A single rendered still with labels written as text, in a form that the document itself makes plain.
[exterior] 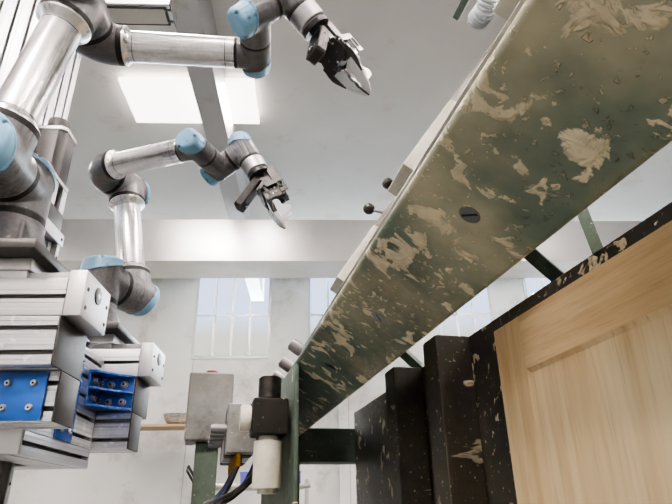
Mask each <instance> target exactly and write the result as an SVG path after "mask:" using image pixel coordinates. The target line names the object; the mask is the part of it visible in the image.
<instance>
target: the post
mask: <svg viewBox="0 0 672 504"><path fill-rule="evenodd" d="M217 460H218V448H209V447H208V442H196V444H195V456H194V468H193V481H192V493H191V504H203V503H204V502H205V501H207V500H209V499H211V498H212V497H214V496H215V490H216V475H217Z"/></svg>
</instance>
